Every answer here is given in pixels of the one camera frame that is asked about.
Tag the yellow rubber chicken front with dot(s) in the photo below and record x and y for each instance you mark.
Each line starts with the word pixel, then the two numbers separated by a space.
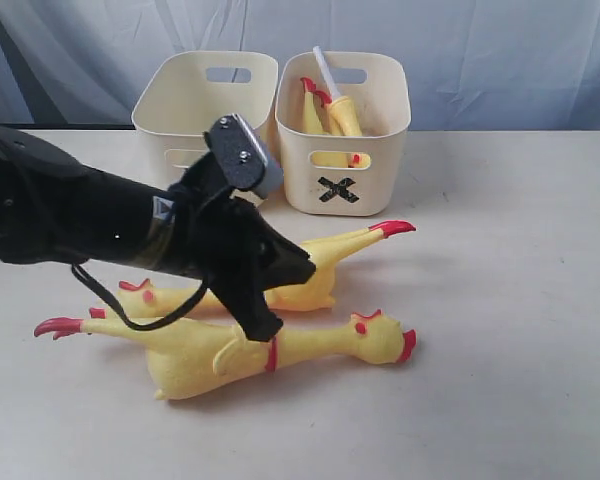
pixel 191 357

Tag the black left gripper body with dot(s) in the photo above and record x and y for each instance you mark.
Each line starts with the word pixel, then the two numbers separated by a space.
pixel 217 238

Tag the cream bin marked O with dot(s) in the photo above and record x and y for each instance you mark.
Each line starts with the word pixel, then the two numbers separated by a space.
pixel 189 92

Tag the cream bin marked X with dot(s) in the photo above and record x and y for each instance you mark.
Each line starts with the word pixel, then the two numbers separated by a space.
pixel 339 175

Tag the white backdrop curtain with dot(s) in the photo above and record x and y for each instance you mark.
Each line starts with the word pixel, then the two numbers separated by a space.
pixel 470 65

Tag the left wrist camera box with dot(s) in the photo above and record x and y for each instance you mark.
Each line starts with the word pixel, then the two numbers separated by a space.
pixel 243 157

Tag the yellow rubber chicken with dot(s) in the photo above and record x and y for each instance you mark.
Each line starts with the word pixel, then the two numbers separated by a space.
pixel 191 357
pixel 144 300

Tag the yellow chicken body headless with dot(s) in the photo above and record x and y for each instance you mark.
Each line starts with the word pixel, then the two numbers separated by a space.
pixel 311 122

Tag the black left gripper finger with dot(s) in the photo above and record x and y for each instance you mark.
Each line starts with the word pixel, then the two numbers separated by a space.
pixel 245 301
pixel 281 261

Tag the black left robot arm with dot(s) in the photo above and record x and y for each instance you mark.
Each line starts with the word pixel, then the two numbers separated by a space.
pixel 55 209

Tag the yellow rubber chicken middle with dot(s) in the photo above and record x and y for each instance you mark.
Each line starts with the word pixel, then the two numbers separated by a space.
pixel 144 300

